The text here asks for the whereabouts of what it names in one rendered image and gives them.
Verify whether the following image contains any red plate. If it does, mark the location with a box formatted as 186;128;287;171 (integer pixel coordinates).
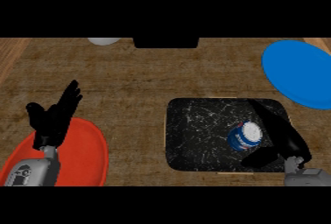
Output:
0;116;110;187

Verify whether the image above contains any blue plate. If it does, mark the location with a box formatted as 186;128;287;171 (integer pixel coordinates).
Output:
262;39;331;110

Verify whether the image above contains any blue and white can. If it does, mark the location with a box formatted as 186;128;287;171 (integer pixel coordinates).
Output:
226;121;265;151

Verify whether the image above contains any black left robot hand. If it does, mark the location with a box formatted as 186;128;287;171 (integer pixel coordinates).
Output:
25;79;85;151

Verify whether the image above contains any black marble tray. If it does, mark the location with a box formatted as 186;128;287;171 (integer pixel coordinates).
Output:
164;97;296;173

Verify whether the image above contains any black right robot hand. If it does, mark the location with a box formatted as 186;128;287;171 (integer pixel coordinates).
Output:
240;99;314;170

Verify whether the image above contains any pale grey round object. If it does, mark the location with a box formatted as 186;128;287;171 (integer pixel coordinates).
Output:
87;37;123;46

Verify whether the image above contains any black box appliance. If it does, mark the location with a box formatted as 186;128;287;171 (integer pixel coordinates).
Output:
132;37;201;49

